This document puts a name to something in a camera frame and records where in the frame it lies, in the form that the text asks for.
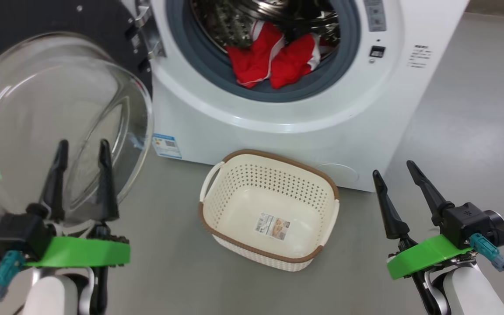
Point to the cream perforated laundry basket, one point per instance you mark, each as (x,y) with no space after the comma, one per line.
(243,205)

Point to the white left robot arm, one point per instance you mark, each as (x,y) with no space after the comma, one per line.
(50,297)

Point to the printed product label sticker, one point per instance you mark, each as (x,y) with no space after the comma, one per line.
(273,226)

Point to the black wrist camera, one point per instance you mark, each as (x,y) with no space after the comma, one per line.
(18,236)
(466,221)

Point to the blue energy label sticker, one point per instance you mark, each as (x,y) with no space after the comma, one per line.
(166,146)

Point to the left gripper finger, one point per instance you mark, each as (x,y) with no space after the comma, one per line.
(106,188)
(56,188)

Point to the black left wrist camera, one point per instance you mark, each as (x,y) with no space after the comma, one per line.
(18,236)

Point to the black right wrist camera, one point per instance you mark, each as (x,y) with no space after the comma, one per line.
(466,221)

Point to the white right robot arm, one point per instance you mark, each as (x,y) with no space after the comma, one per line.
(470,293)

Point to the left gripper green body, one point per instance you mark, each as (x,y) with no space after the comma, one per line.
(81,253)

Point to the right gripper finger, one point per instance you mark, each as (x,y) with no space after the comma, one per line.
(429,192)
(390,214)

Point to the glass washing machine door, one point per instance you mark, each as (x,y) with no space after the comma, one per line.
(37,96)

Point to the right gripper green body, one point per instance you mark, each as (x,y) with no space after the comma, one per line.
(422,258)

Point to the printed text notice label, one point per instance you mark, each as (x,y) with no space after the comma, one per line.
(419,56)

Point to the red and white garment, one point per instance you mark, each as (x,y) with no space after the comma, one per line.
(256,57)

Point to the metal washing machine door hinge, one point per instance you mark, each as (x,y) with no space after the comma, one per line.
(147,35)

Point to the round white filter cover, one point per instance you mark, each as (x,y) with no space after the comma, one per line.
(339,173)

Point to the white front-load washing machine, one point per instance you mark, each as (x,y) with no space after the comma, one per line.
(243,122)

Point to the grey warning sticker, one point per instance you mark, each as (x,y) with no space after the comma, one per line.
(374,15)

